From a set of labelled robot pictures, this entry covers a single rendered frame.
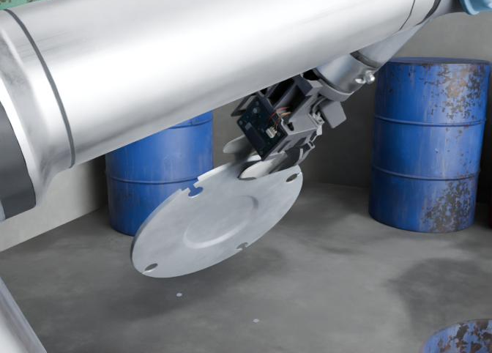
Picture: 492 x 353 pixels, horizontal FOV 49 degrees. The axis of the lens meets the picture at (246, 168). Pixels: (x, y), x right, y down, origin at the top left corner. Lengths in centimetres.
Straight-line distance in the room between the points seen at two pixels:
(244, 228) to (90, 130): 67
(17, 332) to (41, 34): 24
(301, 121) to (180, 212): 22
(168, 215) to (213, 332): 133
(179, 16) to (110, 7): 3
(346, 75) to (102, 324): 171
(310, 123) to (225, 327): 150
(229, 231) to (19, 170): 68
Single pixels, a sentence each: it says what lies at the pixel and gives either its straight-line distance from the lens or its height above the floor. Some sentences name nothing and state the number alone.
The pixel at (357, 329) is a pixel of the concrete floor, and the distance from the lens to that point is 210.
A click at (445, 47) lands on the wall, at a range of 354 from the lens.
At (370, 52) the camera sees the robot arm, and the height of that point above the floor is 104.
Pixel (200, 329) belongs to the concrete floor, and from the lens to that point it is 206.
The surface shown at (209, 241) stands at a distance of 88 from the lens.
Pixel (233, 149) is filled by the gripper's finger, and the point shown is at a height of 91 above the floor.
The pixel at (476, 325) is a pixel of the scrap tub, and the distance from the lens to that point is 126.
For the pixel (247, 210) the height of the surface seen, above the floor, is 78.
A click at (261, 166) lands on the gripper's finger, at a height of 89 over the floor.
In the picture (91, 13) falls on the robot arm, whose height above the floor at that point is 107.
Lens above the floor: 107
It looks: 15 degrees down
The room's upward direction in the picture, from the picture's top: straight up
